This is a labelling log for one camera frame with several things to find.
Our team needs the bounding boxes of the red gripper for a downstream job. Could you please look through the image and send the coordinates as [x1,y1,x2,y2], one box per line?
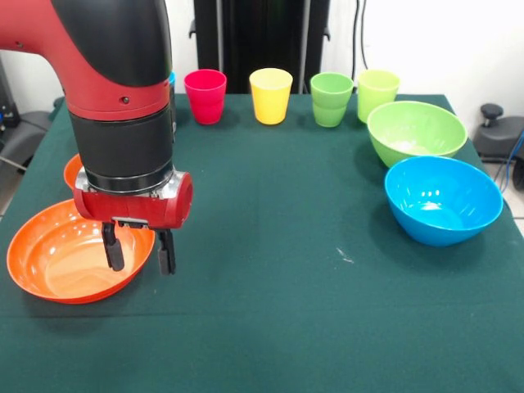
[73,170,194,276]

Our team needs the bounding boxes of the large orange bowl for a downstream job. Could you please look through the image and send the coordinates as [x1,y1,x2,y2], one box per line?
[6,199,156,305]

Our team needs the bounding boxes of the small orange bowl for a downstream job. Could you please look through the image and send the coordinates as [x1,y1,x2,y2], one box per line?
[63,154,85,192]

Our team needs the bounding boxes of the dark green tablecloth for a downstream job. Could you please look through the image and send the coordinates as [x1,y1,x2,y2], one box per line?
[0,93,524,393]

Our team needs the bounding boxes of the pink cup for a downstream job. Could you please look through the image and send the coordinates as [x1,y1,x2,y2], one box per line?
[183,69,228,125]

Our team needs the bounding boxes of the black equipment box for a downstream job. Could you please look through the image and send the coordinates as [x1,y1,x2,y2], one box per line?
[0,56,21,132]

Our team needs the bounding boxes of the yellow cup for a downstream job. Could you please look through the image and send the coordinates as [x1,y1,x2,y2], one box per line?
[249,67,294,125]

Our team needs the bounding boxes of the lime green cup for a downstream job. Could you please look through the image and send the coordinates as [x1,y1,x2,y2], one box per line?
[357,68,401,124]

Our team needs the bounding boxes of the lime green bowl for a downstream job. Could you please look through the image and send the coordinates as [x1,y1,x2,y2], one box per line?
[366,100,468,169]

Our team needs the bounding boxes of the blue bowl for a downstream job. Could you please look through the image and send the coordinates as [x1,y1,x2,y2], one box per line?
[383,155,504,247]

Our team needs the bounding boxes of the grey stand base with knob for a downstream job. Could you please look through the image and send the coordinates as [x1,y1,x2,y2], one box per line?
[474,102,524,165]

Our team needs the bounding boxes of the black hanging cable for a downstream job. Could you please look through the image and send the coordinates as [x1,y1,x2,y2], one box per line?
[351,0,372,70]

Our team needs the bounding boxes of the blue cable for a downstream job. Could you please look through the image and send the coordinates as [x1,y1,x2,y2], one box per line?
[504,130,524,193]

